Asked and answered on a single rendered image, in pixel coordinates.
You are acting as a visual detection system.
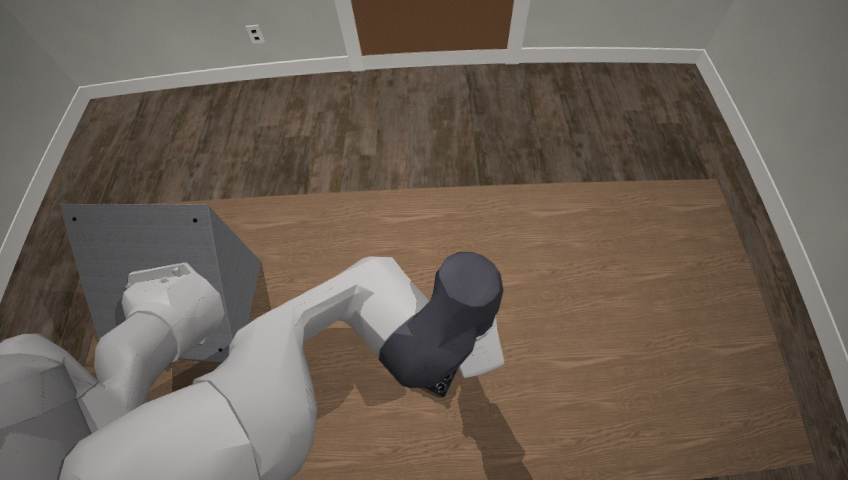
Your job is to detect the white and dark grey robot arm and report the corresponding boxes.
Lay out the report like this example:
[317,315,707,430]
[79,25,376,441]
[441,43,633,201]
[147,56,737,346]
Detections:
[0,252,504,480]

